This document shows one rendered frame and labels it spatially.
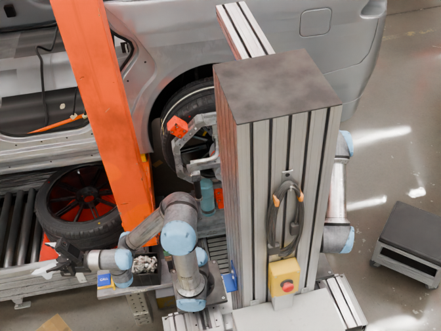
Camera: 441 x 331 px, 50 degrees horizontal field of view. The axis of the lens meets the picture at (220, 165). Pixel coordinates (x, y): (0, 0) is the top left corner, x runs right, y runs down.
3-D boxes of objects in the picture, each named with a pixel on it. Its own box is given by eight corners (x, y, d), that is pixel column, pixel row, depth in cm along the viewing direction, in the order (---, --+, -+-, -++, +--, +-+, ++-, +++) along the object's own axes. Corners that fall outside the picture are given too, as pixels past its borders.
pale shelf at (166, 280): (173, 260, 270) (172, 257, 268) (176, 286, 258) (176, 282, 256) (98, 273, 266) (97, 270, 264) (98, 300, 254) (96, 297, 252)
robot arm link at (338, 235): (317, 251, 212) (316, 132, 217) (350, 253, 210) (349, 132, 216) (320, 254, 200) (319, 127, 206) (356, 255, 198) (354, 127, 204)
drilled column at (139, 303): (151, 308, 295) (140, 271, 266) (153, 322, 288) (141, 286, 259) (136, 310, 294) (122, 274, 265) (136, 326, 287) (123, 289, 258)
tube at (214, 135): (218, 138, 258) (217, 123, 250) (224, 162, 244) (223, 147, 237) (186, 143, 256) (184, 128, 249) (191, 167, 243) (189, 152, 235)
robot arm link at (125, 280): (136, 265, 193) (131, 249, 185) (132, 289, 185) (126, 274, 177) (118, 266, 193) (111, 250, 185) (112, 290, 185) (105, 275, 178)
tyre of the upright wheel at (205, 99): (254, 159, 319) (275, 76, 274) (262, 184, 302) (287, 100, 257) (156, 160, 304) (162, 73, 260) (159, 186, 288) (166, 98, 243)
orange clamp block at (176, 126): (187, 122, 256) (174, 114, 251) (189, 131, 250) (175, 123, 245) (179, 130, 259) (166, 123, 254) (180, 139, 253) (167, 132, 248)
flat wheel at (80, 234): (126, 167, 347) (119, 144, 331) (158, 230, 304) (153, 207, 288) (37, 201, 329) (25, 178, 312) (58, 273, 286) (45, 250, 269)
